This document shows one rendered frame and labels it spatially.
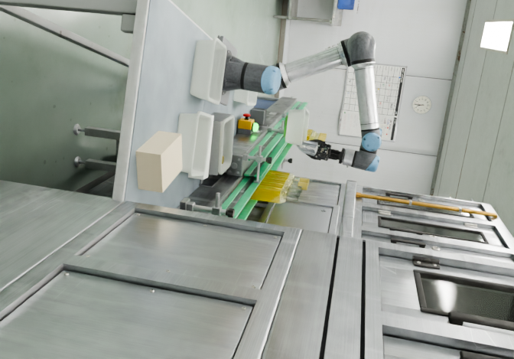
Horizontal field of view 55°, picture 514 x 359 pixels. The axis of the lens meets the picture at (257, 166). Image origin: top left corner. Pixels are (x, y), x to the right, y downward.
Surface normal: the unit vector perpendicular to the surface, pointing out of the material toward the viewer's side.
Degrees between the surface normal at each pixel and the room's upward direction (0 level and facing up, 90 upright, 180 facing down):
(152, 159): 90
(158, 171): 90
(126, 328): 90
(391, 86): 90
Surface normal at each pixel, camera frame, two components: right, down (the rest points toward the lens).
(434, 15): -0.21, 0.26
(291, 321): 0.08, -0.95
